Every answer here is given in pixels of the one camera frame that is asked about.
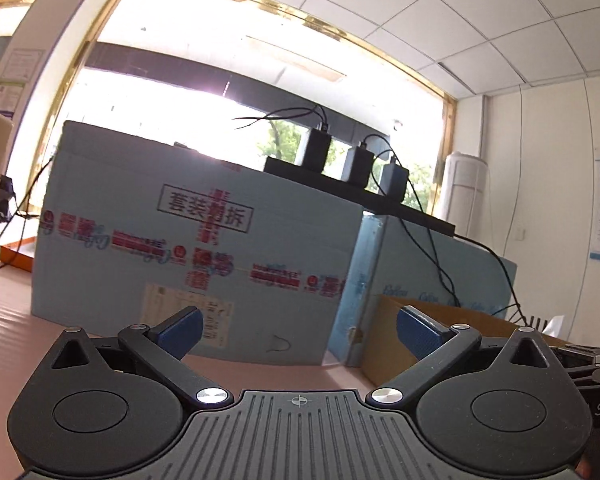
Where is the black cable right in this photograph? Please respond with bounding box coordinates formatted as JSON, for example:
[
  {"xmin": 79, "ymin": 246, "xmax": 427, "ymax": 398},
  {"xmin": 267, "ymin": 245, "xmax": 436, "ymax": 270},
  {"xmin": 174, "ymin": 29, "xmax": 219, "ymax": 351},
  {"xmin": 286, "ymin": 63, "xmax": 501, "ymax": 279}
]
[{"xmin": 234, "ymin": 104, "xmax": 531, "ymax": 326}]

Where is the black cable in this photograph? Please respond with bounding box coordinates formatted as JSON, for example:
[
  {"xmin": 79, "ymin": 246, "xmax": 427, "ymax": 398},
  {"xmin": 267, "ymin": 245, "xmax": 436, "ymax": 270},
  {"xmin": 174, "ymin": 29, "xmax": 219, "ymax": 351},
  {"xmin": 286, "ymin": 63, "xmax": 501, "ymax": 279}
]
[
  {"xmin": 0, "ymin": 156, "xmax": 56, "ymax": 276},
  {"xmin": 234, "ymin": 104, "xmax": 531, "ymax": 326}
]

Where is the black power adapter middle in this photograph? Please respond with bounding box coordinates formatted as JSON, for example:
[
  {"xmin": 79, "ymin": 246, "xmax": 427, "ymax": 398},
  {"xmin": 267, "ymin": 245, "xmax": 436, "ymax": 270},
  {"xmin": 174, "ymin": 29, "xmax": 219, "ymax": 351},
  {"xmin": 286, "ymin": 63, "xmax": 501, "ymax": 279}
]
[{"xmin": 341, "ymin": 143, "xmax": 374, "ymax": 190}]

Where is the black shelf bar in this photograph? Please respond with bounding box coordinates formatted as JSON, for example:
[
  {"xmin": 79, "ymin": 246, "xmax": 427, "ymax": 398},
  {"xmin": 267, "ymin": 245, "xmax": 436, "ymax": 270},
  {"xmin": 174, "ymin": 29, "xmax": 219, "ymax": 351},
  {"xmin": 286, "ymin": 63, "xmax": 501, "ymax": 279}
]
[{"xmin": 264, "ymin": 157, "xmax": 455, "ymax": 237}]

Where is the white air conditioner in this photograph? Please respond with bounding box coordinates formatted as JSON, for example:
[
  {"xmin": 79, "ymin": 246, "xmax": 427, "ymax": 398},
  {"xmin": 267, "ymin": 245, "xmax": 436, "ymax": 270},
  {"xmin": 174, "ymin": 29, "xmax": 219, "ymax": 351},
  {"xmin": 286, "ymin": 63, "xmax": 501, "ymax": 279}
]
[{"xmin": 434, "ymin": 152, "xmax": 488, "ymax": 238}]

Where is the orange flat box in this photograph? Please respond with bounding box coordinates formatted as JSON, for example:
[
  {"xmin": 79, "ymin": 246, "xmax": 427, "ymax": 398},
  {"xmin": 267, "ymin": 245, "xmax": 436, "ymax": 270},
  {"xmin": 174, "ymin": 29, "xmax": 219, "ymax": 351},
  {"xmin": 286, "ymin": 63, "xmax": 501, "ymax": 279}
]
[{"xmin": 0, "ymin": 237, "xmax": 36, "ymax": 273}]

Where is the large light blue carton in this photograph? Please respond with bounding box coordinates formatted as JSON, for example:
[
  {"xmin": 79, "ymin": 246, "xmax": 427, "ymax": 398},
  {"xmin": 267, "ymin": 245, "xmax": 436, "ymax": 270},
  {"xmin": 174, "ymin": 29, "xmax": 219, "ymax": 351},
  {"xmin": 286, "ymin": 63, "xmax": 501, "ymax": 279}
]
[{"xmin": 31, "ymin": 122, "xmax": 363, "ymax": 365}]

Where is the black cable left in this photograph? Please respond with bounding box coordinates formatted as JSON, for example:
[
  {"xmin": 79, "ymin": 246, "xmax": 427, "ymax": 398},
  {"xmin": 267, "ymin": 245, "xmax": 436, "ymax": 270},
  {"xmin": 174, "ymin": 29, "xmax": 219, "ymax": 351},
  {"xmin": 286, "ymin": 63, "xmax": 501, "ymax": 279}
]
[{"xmin": 0, "ymin": 156, "xmax": 56, "ymax": 276}]

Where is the black power adapter left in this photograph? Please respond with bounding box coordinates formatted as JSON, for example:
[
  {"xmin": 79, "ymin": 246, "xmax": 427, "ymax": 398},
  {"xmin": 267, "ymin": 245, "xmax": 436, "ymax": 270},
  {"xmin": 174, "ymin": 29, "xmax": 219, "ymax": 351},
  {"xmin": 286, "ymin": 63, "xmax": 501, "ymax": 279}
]
[{"xmin": 301, "ymin": 129, "xmax": 332, "ymax": 174}]

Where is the open brown cardboard box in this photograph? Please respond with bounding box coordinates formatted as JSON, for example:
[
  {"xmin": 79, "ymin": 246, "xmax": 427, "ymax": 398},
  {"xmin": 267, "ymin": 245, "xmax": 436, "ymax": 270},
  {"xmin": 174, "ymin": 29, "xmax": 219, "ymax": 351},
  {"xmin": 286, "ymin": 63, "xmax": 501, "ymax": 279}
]
[{"xmin": 360, "ymin": 294, "xmax": 571, "ymax": 387}]

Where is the black power adapter right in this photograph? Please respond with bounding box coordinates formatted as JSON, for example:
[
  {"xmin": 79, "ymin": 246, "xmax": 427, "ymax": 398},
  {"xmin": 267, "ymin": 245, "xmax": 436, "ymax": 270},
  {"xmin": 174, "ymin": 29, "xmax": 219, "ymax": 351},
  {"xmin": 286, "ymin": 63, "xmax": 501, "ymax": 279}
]
[{"xmin": 379, "ymin": 162, "xmax": 408, "ymax": 204}]

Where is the black power adapter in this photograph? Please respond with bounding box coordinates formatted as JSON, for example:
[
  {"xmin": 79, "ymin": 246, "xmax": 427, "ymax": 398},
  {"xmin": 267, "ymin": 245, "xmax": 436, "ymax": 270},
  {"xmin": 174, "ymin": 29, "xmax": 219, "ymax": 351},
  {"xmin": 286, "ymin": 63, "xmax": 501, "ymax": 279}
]
[
  {"xmin": 341, "ymin": 143, "xmax": 374, "ymax": 190},
  {"xmin": 379, "ymin": 162, "xmax": 408, "ymax": 204},
  {"xmin": 301, "ymin": 129, "xmax": 332, "ymax": 174}
]

